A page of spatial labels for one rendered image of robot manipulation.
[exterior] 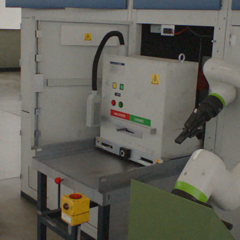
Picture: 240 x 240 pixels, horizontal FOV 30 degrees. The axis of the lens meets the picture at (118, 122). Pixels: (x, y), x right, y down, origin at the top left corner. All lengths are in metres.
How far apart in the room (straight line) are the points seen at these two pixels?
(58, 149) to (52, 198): 1.25
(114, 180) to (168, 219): 0.55
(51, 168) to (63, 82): 0.56
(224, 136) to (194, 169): 0.66
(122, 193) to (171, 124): 0.44
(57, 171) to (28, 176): 1.76
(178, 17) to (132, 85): 0.45
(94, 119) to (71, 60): 0.39
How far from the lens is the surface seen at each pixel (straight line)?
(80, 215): 1.74
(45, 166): 2.30
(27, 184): 3.99
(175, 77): 2.16
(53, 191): 3.62
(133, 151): 2.32
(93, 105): 2.40
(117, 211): 2.04
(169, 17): 2.50
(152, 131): 2.18
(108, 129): 2.48
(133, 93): 2.29
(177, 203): 1.46
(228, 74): 1.93
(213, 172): 1.63
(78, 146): 2.51
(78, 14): 3.17
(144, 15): 2.65
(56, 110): 2.59
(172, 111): 2.18
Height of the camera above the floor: 1.55
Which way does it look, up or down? 12 degrees down
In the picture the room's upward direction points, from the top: 3 degrees clockwise
